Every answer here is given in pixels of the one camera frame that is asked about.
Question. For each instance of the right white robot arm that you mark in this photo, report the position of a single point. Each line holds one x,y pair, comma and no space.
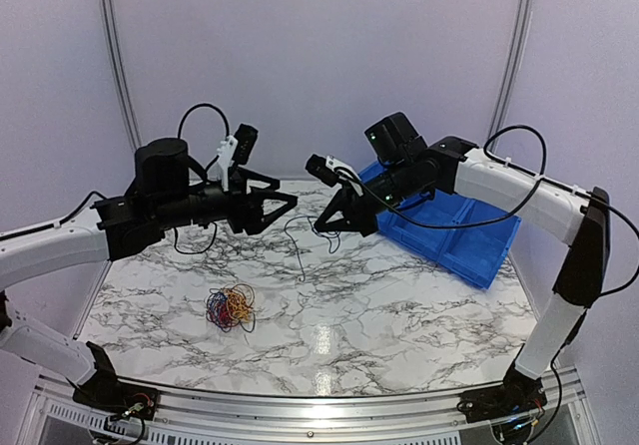
573,221

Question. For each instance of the left aluminium frame post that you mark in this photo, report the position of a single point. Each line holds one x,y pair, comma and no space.
120,66

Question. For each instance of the blue three-compartment bin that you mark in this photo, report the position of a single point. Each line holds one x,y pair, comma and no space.
476,254

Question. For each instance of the right aluminium frame post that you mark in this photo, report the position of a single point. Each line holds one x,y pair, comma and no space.
513,63

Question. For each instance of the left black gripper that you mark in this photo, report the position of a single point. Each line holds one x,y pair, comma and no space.
241,220

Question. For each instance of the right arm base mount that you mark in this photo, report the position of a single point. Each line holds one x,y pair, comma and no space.
505,399

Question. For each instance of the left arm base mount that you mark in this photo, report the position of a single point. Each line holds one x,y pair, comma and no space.
122,399

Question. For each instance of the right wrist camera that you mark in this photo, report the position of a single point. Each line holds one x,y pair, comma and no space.
334,172

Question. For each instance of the aluminium frame post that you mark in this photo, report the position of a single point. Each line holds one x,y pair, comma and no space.
513,63
120,66

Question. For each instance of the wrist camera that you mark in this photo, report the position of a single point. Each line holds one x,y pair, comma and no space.
234,150
334,172

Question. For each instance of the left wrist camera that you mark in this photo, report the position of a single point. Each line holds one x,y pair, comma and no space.
234,150

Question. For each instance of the aluminium front rail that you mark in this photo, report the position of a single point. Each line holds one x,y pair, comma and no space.
191,416

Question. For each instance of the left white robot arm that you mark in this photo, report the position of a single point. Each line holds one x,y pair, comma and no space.
72,240

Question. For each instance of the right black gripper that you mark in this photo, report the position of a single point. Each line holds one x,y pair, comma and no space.
360,220

